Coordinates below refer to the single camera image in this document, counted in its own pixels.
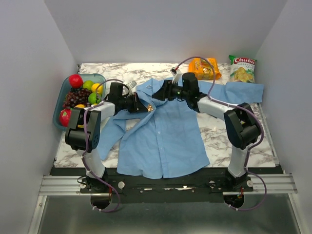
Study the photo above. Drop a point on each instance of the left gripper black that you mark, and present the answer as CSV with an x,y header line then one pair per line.
x,y
135,107

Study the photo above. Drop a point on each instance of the pink toy dragon fruit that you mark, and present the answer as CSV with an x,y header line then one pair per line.
x,y
65,116

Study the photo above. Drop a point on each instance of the yellow toy lemon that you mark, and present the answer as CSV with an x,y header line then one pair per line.
x,y
80,106

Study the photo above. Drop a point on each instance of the dark toy grape bunch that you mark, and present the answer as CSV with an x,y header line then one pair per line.
x,y
76,96

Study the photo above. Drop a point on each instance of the orange mango gummy bag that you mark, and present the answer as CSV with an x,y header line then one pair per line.
x,y
203,70

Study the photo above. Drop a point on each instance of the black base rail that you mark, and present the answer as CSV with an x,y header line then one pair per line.
x,y
213,185

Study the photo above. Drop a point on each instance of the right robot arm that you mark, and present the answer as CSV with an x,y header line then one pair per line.
x,y
244,129

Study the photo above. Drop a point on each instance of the orange toy fruit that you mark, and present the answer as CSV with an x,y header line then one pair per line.
x,y
97,88

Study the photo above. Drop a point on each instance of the green toy lime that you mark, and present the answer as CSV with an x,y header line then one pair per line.
x,y
88,85
93,98

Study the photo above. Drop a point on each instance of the red toy apple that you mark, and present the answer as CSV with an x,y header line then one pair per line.
x,y
75,81

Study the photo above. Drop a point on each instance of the light blue button shirt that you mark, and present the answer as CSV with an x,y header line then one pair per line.
x,y
163,143

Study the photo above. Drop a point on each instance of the teal plastic fruit basin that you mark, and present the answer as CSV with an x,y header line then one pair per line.
x,y
65,88

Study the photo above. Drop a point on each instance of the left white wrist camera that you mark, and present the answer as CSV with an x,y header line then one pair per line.
x,y
132,86

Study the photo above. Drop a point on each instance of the red orange leaf brooch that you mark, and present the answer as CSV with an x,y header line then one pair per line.
x,y
150,108

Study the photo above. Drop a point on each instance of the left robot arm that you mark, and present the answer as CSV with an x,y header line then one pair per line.
x,y
83,130

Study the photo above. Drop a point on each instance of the green cassava chips bag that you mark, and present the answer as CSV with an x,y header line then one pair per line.
x,y
242,69

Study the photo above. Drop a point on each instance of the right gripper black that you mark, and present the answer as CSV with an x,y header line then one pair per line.
x,y
165,92

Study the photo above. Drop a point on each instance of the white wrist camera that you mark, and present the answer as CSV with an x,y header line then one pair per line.
x,y
132,86
177,74

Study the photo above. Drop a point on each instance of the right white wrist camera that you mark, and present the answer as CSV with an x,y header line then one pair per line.
x,y
177,74

